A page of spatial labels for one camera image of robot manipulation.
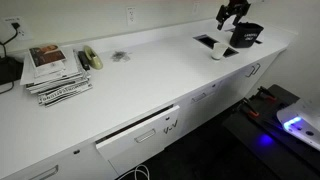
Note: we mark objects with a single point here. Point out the white paper cup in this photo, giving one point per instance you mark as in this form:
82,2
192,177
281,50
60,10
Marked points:
219,51

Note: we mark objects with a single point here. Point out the black robot cart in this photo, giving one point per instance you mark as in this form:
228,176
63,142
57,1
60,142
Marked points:
253,146

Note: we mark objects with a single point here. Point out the black basket with white label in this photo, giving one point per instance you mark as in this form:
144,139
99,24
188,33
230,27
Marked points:
246,35

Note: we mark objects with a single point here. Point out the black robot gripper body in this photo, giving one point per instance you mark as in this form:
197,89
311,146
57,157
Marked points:
238,4

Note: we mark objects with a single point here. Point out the small black drawer lock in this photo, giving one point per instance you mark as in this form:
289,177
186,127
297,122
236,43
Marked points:
76,152

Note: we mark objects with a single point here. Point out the magazine with brown cover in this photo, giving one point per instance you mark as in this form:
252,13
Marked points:
46,57

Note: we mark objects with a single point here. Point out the olive green tape dispenser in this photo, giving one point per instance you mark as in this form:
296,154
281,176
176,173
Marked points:
93,58

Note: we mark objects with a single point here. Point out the small white wall plate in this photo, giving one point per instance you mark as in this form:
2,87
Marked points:
195,8

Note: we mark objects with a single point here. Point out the white outlet with plug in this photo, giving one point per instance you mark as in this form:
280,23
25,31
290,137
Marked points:
22,30

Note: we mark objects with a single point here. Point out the white wall outlet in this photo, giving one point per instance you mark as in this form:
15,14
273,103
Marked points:
131,15

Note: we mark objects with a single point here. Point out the white open drawer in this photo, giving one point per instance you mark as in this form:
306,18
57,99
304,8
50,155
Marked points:
140,138

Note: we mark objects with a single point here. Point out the stack of magazines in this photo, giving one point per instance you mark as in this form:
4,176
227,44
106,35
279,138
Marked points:
71,66

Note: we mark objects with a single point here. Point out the black device at left edge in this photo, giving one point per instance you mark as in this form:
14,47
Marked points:
9,69

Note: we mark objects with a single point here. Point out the middle magazines in stack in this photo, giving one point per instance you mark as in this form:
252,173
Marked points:
53,84

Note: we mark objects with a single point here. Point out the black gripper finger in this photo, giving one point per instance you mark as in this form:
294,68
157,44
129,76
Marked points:
238,18
220,17

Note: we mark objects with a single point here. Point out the black stapler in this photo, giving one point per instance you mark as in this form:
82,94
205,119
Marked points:
83,60

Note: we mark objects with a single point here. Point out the magazine with bold black lettering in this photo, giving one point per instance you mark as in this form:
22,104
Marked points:
65,94

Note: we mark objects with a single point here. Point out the pile of paper clips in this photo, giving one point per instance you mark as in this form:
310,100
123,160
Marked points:
120,56

